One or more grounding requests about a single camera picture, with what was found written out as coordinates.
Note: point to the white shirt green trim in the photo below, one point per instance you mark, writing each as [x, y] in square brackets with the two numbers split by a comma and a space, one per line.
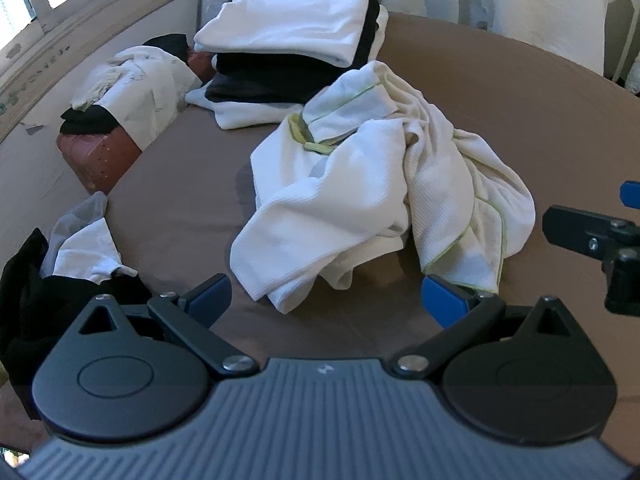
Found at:
[340, 195]

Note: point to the white crumpled cloth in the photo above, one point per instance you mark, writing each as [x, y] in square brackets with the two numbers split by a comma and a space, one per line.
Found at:
[85, 252]

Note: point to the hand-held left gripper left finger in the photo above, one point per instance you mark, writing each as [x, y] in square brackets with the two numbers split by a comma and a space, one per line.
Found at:
[210, 296]

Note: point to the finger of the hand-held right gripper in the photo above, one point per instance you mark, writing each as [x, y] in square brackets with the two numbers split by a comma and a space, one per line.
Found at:
[575, 227]
[631, 193]

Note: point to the grey sheer cloth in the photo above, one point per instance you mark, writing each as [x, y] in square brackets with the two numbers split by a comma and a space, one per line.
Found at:
[75, 220]

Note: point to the black crumpled garment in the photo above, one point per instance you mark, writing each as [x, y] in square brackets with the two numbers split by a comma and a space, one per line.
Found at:
[30, 300]

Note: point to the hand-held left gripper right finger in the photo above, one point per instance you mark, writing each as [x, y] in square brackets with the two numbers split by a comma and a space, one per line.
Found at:
[442, 303]

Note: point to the white folded garment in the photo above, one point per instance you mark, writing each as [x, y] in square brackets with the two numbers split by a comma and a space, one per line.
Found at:
[245, 112]

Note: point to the white printed cloth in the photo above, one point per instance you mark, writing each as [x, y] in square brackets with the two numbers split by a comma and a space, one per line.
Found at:
[145, 90]

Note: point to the black cloth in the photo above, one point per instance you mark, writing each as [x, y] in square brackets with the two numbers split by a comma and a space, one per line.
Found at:
[167, 44]
[87, 119]

